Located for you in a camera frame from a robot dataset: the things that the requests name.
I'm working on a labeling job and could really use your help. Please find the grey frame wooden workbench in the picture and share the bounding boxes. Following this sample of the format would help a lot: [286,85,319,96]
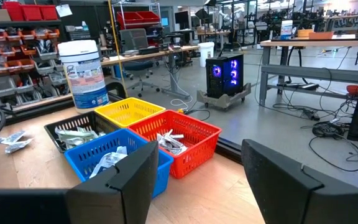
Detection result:
[259,34,358,106]

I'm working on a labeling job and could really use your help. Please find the long wooden desk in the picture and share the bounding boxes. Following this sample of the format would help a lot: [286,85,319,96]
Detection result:
[100,45,200,100]

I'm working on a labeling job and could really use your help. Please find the black floor cable tangle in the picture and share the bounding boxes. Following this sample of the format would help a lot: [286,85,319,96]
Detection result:
[300,118,358,172]

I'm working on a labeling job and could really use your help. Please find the black power brick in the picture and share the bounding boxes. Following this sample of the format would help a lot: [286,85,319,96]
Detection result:
[303,107,321,122]

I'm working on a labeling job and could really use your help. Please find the red slotted plastic basket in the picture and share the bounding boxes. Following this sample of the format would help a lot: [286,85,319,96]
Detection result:
[127,109,223,180]

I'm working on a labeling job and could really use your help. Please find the small red print wrapper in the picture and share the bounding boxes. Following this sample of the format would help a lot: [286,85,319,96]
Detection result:
[156,129,188,156]

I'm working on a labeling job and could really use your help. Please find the white bucket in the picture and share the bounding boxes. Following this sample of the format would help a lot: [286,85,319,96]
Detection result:
[197,42,216,68]

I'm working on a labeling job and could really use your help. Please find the grey office chair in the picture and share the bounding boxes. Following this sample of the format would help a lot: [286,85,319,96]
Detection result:
[119,28,161,98]

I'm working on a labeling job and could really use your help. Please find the white yellow wipes canister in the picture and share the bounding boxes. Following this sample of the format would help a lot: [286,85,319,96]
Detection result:
[57,39,110,113]

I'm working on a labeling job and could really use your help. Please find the white floor cable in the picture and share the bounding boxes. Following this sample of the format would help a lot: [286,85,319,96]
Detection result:
[170,73,194,110]

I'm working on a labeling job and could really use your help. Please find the white blue wipes canister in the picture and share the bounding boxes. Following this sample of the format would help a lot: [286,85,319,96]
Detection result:
[280,20,294,40]

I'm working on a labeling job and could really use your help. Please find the yellow hanging cord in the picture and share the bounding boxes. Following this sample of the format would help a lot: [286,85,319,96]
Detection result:
[107,0,129,99]

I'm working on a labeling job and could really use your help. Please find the blue slotted plastic basket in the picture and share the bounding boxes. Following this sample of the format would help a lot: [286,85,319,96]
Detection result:
[63,128,174,199]

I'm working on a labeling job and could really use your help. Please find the white paper sign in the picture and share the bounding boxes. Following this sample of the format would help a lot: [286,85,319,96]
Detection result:
[55,4,73,18]

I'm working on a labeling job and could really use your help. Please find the tan bowl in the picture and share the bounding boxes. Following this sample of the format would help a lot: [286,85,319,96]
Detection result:
[296,29,315,39]

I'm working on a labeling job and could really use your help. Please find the orange tray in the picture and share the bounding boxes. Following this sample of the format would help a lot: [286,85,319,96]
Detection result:
[308,30,335,40]

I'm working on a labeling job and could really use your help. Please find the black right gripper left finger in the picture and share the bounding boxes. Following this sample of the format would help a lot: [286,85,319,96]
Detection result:
[0,140,160,224]

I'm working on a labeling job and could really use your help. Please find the red white bin rack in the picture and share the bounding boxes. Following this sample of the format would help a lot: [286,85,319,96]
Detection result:
[0,19,74,110]

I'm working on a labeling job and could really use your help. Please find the grey wheeled dolly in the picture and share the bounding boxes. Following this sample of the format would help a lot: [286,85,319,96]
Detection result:
[196,82,252,112]

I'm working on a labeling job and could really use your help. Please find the wire shelf red bins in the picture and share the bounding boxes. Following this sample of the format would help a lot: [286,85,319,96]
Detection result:
[112,2,163,44]

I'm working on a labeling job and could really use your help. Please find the black slotted plastic basket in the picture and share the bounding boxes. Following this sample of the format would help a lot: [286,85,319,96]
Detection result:
[44,111,121,154]

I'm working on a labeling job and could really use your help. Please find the flat black desk box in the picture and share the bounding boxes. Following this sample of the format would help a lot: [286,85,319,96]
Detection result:
[138,46,160,55]

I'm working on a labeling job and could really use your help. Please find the yellow slotted plastic basket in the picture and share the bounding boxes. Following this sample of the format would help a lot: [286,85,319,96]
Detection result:
[94,96,167,129]

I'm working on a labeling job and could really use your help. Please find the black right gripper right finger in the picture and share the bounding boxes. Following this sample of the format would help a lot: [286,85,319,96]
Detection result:
[241,138,358,224]

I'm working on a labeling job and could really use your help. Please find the black power strip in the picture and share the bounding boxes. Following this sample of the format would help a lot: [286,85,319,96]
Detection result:
[277,81,320,91]

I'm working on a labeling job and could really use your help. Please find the red storage bin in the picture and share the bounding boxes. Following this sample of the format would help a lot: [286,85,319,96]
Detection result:
[39,5,58,21]
[22,4,43,21]
[1,1,25,22]

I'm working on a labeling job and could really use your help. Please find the black monitor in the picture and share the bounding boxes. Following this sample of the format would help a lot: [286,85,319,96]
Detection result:
[174,11,190,30]

